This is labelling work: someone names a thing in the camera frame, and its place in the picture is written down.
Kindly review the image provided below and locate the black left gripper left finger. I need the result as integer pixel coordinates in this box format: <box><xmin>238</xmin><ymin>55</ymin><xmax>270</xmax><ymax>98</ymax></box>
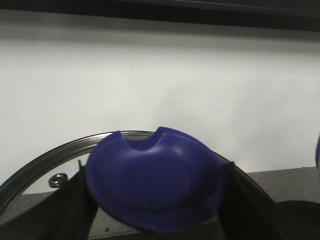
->
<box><xmin>0</xmin><ymin>163</ymin><xmax>98</xmax><ymax>240</ymax></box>

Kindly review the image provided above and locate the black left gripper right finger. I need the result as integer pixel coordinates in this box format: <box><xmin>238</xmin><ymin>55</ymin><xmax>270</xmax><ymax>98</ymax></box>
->
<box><xmin>218</xmin><ymin>162</ymin><xmax>320</xmax><ymax>240</ymax></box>

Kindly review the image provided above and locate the glass lid with blue knob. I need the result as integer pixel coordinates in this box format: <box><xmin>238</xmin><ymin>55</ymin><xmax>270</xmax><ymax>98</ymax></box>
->
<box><xmin>0</xmin><ymin>126</ymin><xmax>276</xmax><ymax>240</ymax></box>

